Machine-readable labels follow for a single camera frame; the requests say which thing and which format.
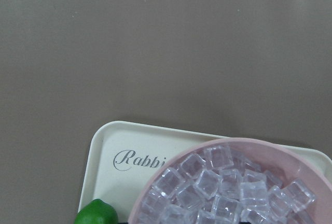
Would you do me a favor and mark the green lime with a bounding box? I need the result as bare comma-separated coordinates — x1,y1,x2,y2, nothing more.
74,199,119,224

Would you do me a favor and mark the cream rabbit tray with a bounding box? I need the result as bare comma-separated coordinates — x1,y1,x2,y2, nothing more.
79,121,331,223

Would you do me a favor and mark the pile of clear ice cubes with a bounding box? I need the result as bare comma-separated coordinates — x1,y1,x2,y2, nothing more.
135,144,316,223

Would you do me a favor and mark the pink bowl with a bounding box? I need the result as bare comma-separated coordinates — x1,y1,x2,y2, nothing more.
128,137,331,223

